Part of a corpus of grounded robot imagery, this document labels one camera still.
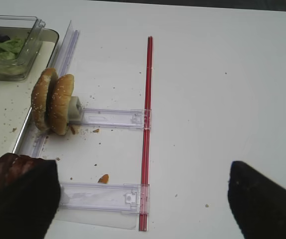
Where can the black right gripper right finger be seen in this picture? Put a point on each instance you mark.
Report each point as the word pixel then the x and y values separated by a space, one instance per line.
pixel 257 203

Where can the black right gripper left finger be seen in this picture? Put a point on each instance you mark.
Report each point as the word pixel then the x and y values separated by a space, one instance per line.
pixel 29 204

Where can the stacked meat patty slices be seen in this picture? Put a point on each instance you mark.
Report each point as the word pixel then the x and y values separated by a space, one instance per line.
pixel 13 166

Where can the clear track behind meat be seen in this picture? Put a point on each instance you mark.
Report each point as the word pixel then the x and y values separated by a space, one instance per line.
pixel 124 198

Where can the green lettuce leaves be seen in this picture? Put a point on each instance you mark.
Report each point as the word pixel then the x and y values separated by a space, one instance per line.
pixel 10 49

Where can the cream metal tray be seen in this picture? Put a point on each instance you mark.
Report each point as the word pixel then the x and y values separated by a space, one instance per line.
pixel 15 95

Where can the white pusher block at buns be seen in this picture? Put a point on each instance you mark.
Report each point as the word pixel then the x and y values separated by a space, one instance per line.
pixel 75 110

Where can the sesame bun top outer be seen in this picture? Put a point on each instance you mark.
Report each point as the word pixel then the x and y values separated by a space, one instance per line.
pixel 40 97

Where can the sesame bun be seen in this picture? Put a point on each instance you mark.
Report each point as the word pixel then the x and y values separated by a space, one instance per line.
pixel 40 97
pixel 59 104

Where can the sesame bun top inner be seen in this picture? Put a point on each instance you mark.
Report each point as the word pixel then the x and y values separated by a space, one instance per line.
pixel 59 104

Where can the clear track behind buns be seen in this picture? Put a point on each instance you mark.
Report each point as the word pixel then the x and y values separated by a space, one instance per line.
pixel 133 119

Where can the clear plastic salad container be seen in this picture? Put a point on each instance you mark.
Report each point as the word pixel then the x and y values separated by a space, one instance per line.
pixel 29 28

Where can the right red rail strip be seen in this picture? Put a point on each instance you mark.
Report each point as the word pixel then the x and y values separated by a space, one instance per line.
pixel 146 137

